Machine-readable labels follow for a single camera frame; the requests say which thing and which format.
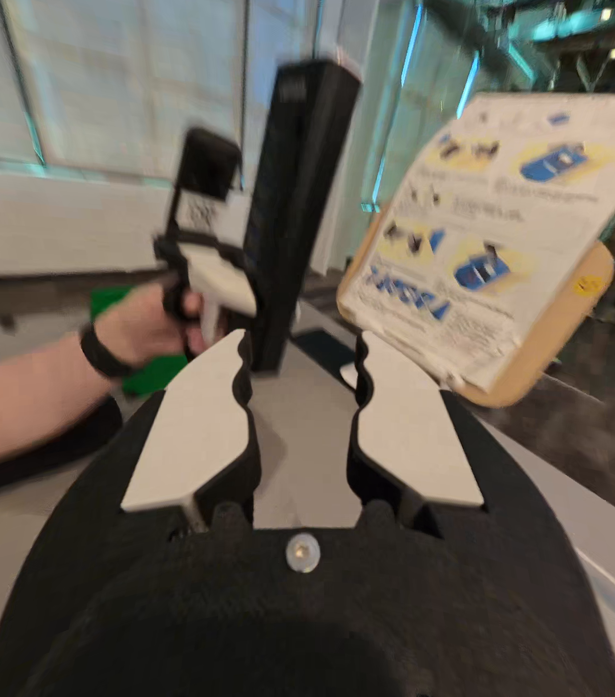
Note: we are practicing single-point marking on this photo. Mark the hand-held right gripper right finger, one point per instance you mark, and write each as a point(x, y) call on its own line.
point(416, 435)

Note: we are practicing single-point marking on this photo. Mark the person's left forearm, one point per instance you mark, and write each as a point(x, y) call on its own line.
point(24, 403)

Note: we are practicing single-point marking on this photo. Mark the large window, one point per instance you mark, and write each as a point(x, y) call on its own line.
point(122, 81)

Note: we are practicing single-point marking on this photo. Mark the dark grey usb hub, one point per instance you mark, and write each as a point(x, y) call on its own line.
point(296, 218)

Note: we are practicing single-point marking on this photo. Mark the person's left hand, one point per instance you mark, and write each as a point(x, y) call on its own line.
point(138, 326)

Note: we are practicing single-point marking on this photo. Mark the white stand base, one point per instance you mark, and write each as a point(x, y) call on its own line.
point(348, 375)

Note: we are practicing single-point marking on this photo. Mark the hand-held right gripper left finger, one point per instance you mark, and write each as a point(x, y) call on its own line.
point(193, 430)

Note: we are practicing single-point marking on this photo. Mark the green plastic bin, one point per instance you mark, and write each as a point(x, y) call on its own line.
point(157, 375)

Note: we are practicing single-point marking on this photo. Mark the instruction sheet on wooden stand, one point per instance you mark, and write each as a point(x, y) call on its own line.
point(558, 337)

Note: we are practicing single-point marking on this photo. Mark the black wristband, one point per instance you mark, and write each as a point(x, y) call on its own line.
point(100, 354)

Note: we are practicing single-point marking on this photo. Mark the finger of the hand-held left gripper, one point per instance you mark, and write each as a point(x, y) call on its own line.
point(220, 280)

